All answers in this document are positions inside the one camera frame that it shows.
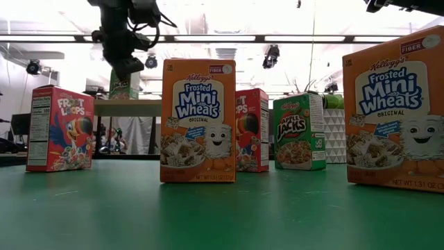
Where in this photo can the black overhead frame bar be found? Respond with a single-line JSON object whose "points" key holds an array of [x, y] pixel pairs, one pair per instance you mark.
{"points": [[260, 38]]}

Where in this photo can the black ceiling camera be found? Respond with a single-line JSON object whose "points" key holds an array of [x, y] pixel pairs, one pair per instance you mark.
{"points": [[33, 67], [151, 62]]}

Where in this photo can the person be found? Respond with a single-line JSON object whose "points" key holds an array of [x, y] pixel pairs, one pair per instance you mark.
{"points": [[111, 137]]}

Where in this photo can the white triangle-patterned plant pot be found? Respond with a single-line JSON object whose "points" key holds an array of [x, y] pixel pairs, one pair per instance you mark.
{"points": [[334, 139]]}

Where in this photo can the green Apple Jacks cereal box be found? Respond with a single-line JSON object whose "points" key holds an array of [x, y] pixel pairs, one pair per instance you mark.
{"points": [[295, 139], [121, 88]]}

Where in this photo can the green succulent plant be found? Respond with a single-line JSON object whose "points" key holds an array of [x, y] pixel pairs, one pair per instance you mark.
{"points": [[333, 101]]}

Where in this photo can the black monitor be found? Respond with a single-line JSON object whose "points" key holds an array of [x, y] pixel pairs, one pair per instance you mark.
{"points": [[21, 124]]}

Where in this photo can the green table mat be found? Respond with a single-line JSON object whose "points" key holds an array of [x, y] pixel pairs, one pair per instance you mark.
{"points": [[222, 215]]}

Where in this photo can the black hanging ceiling device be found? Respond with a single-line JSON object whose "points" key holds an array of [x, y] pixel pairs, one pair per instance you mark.
{"points": [[271, 56]]}

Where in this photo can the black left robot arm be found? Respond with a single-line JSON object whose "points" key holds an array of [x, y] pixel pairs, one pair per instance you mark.
{"points": [[118, 12]]}

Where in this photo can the wooden shelf with black frame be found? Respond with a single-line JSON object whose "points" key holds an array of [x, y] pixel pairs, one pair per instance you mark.
{"points": [[145, 108]]}

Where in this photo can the orange Frosted Mini-Wheats cereal box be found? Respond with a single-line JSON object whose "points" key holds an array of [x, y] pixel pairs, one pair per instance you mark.
{"points": [[197, 139], [392, 139]]}

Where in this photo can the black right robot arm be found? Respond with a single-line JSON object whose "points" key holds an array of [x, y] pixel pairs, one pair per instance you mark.
{"points": [[416, 7]]}

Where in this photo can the black aluminium table frame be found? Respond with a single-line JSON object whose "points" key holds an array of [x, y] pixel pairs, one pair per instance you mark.
{"points": [[125, 157]]}

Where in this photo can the white cloth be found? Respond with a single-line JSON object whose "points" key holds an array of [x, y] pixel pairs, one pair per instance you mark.
{"points": [[138, 135]]}

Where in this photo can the red Froot Loops cereal box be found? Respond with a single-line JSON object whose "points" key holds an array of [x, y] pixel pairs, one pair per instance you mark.
{"points": [[251, 139], [69, 139]]}

